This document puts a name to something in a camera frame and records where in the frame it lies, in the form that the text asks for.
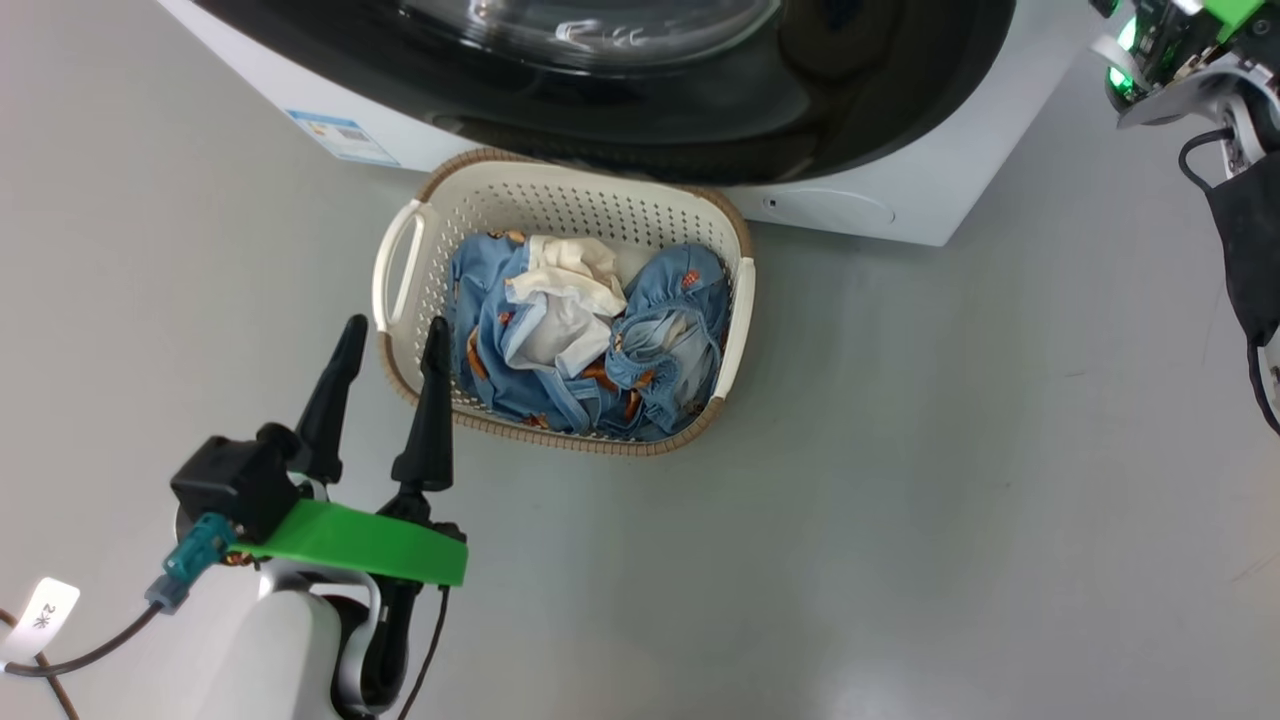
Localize black fabric arm sleeve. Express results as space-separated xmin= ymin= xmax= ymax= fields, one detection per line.
xmin=1203 ymin=150 xmax=1280 ymax=348

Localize round white filter cover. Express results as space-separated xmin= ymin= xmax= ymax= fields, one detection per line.
xmin=762 ymin=188 xmax=897 ymax=230

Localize cream perforated laundry basket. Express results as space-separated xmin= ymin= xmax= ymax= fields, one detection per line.
xmin=372 ymin=148 xmax=757 ymax=458

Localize blue energy label sticker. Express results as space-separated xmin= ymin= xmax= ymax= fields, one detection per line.
xmin=286 ymin=108 xmax=401 ymax=168

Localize white paper cable tag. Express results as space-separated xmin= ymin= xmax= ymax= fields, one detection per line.
xmin=0 ymin=577 xmax=81 ymax=669

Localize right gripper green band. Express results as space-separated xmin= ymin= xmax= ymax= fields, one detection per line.
xmin=1090 ymin=0 xmax=1280 ymax=129

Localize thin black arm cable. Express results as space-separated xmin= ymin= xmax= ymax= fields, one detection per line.
xmin=1177 ymin=127 xmax=1237 ymax=192
xmin=397 ymin=585 xmax=451 ymax=720

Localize black glass washing machine door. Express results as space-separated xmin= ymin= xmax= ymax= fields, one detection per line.
xmin=190 ymin=0 xmax=1018 ymax=187

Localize white front-load washing machine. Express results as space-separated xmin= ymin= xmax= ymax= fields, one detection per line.
xmin=158 ymin=0 xmax=1101 ymax=248

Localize black cable teal connector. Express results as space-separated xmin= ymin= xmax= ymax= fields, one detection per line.
xmin=0 ymin=513 xmax=238 ymax=679

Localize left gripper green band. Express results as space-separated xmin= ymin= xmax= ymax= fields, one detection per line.
xmin=235 ymin=314 xmax=469 ymax=588

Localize blue cartoon print garment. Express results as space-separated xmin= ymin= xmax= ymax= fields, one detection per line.
xmin=447 ymin=231 xmax=732 ymax=443

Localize white cream garment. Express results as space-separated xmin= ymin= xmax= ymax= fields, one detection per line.
xmin=503 ymin=235 xmax=629 ymax=379

